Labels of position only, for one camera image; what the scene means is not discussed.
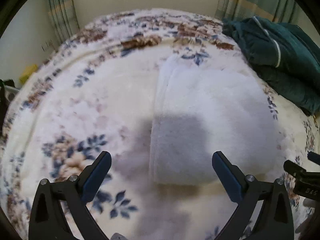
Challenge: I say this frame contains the white knit sweater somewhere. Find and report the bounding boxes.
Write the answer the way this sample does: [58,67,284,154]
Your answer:
[150,56,278,185]

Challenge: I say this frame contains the left green striped curtain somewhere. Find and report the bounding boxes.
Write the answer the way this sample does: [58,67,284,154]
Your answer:
[48,0,79,44]

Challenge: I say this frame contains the dark green jacket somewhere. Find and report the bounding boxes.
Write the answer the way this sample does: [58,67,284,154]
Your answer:
[222,16,319,115]

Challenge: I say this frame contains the yellow object by bed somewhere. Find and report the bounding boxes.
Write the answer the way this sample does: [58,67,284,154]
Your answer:
[19,64,38,85]

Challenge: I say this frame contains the green striped curtain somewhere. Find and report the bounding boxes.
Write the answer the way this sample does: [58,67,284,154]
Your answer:
[48,0,79,44]
[215,0,299,24]

